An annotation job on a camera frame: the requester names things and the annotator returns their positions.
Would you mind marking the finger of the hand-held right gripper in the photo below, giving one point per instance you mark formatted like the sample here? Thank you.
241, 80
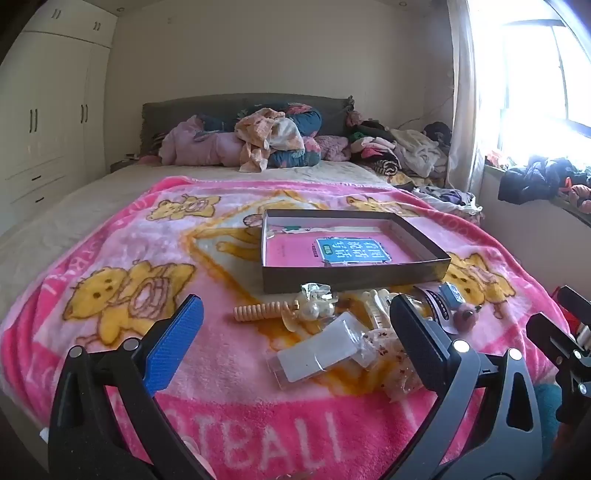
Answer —
549, 334
575, 300

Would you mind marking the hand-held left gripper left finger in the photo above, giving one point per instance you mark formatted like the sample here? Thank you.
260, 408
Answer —
175, 341

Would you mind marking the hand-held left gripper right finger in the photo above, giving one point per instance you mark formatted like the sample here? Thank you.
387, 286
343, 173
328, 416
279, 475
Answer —
422, 344

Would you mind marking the dark headband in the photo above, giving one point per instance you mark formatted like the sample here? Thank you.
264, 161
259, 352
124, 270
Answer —
436, 309

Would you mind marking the pink fuzzy hair clip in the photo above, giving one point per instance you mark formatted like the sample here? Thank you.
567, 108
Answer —
467, 318

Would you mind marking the shallow brown cardboard box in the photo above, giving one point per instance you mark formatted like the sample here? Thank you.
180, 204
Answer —
351, 279

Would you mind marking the white box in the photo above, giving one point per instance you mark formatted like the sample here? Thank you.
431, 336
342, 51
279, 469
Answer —
318, 350

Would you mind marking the teal cloth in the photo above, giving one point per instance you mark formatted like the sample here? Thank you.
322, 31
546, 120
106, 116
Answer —
547, 410

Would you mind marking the small blue box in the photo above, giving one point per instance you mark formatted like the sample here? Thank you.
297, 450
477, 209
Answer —
451, 294

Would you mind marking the cream hair claw clip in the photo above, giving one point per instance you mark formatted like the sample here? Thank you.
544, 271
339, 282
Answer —
376, 309

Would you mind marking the pink bear print blanket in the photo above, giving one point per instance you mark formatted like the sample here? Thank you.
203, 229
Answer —
221, 406

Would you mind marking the dark clothes on windowsill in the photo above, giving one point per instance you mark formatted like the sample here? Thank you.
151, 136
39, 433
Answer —
526, 182

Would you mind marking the pink book with blue label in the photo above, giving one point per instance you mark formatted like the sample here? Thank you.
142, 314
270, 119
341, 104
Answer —
295, 249

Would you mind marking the beige bed sheet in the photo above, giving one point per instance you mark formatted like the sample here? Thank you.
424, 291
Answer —
83, 198

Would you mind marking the pile of mixed clothes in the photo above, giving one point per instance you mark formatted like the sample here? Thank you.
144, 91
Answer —
415, 147

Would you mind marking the pink quilted garment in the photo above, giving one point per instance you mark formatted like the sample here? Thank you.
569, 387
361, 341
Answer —
198, 143

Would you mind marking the window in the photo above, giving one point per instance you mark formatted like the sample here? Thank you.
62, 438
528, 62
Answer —
531, 92

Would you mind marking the purple pink garment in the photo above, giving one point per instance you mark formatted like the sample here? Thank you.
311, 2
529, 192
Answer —
330, 147

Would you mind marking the orange floral cloth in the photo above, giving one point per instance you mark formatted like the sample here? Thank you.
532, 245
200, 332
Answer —
263, 129

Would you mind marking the grey headboard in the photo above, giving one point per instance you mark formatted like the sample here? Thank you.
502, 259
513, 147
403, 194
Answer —
194, 108

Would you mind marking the beige curtain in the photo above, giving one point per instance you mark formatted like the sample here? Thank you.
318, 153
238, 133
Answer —
464, 92

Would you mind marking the pile of clothes on bed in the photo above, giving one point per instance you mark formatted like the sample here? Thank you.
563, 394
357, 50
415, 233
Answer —
307, 120

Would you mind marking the cream wardrobe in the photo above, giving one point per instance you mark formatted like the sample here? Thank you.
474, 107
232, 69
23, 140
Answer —
46, 115

